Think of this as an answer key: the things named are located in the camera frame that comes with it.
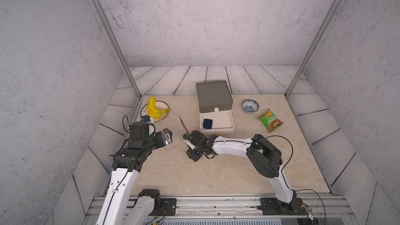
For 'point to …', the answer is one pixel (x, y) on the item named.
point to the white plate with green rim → (161, 105)
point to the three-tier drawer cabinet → (215, 103)
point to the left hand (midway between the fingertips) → (166, 134)
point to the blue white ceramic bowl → (250, 106)
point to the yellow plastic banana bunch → (153, 111)
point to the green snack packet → (269, 120)
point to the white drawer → (222, 122)
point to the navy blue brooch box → (207, 123)
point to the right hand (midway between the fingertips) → (192, 154)
